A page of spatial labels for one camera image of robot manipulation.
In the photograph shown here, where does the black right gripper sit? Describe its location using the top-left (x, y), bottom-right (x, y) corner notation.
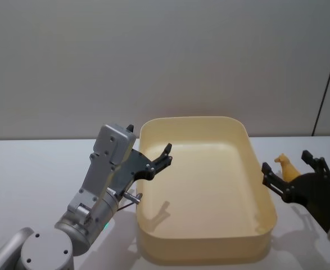
top-left (261, 150), bottom-right (330, 233)

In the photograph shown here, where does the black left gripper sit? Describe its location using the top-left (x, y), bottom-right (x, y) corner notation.
top-left (108, 123), bottom-right (173, 199)

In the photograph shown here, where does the small yellow toy animal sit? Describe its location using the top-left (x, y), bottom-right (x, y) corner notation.
top-left (275, 154), bottom-right (300, 181)

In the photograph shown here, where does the cream plastic bin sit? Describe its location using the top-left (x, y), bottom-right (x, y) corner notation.
top-left (135, 115), bottom-right (278, 258)

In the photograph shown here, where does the thin dark cable, silver plug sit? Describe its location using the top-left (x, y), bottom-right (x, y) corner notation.
top-left (116, 191), bottom-right (143, 211)

